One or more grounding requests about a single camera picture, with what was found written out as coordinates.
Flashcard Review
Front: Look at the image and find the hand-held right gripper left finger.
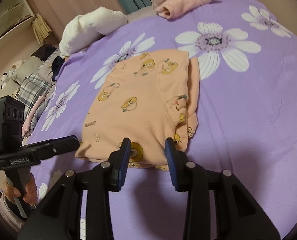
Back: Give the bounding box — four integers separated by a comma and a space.
17, 137, 132, 240

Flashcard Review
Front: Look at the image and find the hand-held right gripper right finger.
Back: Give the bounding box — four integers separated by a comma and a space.
164, 138, 281, 240

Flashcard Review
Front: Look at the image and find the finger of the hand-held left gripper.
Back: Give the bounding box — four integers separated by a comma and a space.
48, 135, 80, 158

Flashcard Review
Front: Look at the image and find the orange printed small garment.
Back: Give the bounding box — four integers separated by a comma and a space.
75, 49, 201, 172

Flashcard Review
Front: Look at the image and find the person's left forearm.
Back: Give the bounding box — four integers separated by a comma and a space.
0, 192, 37, 228

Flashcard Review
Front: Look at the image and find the person's left hand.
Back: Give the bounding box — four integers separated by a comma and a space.
1, 173, 38, 206

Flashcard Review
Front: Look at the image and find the light pink cloth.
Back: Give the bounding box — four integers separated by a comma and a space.
22, 94, 47, 137

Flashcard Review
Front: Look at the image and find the grey plaid cloth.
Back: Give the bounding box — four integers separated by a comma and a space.
15, 72, 55, 111

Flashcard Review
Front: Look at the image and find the dark blue cloth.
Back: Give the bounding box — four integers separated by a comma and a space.
50, 56, 65, 83

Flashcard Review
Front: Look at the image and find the purple floral bed sheet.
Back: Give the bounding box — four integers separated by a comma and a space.
28, 0, 297, 240

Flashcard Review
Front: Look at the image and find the straw-coloured curtain tassel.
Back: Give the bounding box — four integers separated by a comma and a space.
30, 14, 53, 44

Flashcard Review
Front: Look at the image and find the white shelf unit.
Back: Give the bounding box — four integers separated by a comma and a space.
0, 0, 37, 48

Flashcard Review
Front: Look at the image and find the white plush blanket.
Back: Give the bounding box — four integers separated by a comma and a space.
58, 7, 129, 57

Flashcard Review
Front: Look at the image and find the pink folded garment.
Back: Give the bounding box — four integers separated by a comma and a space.
148, 0, 221, 20

